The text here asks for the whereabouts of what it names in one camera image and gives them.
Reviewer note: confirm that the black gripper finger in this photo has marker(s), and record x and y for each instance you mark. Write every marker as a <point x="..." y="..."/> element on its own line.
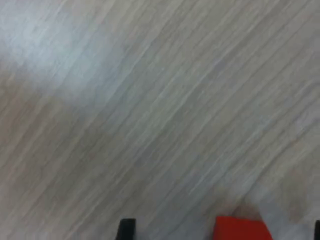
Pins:
<point x="317" y="231"/>
<point x="127" y="230"/>

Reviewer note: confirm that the red cube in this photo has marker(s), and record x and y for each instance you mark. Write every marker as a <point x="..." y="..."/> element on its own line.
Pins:
<point x="240" y="230"/>

